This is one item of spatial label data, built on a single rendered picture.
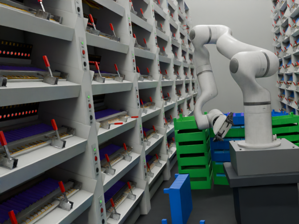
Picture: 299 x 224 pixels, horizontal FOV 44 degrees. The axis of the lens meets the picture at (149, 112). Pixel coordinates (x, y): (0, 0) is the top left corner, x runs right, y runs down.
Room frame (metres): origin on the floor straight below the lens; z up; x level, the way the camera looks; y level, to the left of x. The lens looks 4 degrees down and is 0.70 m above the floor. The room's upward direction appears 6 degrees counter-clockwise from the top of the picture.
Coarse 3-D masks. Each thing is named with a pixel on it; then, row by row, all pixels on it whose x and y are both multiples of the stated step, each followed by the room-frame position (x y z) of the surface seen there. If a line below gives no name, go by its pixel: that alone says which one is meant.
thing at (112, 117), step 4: (120, 112) 1.91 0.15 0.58; (124, 112) 1.94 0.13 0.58; (108, 116) 1.72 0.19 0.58; (112, 116) 1.74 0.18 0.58; (116, 116) 1.80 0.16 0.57; (96, 120) 1.56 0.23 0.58; (100, 120) 1.58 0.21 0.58; (104, 120) 1.63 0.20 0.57; (108, 120) 1.68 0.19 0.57; (116, 120) 1.76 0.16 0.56
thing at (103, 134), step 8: (96, 104) 1.89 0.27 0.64; (112, 104) 2.02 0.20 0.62; (120, 104) 2.01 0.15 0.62; (128, 112) 1.99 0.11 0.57; (136, 112) 2.00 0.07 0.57; (128, 120) 1.88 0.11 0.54; (136, 120) 2.00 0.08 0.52; (96, 128) 1.41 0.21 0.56; (112, 128) 1.60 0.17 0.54; (120, 128) 1.71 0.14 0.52; (128, 128) 1.87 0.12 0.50; (104, 136) 1.50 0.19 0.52; (112, 136) 1.62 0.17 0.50
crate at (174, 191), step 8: (176, 176) 2.02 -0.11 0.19; (184, 176) 1.96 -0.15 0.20; (176, 184) 1.82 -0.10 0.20; (184, 184) 1.86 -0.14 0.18; (168, 192) 1.75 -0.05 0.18; (176, 192) 1.74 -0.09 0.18; (184, 192) 1.84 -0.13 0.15; (176, 200) 1.74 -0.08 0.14; (184, 200) 1.82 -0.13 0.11; (176, 208) 1.74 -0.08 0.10; (184, 208) 1.80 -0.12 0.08; (192, 208) 2.01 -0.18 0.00; (176, 216) 1.74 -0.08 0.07; (184, 216) 1.78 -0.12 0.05
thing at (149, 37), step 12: (132, 0) 2.71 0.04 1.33; (144, 12) 2.69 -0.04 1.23; (144, 36) 2.70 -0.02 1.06; (156, 36) 2.77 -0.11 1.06; (144, 60) 2.70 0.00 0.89; (156, 60) 2.68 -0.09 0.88; (156, 72) 2.68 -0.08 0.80; (156, 96) 2.69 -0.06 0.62; (156, 120) 2.69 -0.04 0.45; (168, 156) 2.76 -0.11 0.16; (168, 168) 2.71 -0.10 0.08
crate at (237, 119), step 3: (225, 114) 2.59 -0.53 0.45; (237, 114) 2.54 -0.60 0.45; (240, 114) 2.53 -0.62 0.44; (234, 117) 2.35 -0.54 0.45; (237, 117) 2.34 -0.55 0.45; (240, 117) 2.33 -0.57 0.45; (243, 117) 2.32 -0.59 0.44; (234, 120) 2.35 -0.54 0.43; (237, 120) 2.34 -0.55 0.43; (240, 120) 2.33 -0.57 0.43; (243, 120) 2.32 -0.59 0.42; (234, 123) 2.35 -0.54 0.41; (237, 123) 2.35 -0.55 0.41; (240, 123) 2.33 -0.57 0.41; (243, 123) 2.32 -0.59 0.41
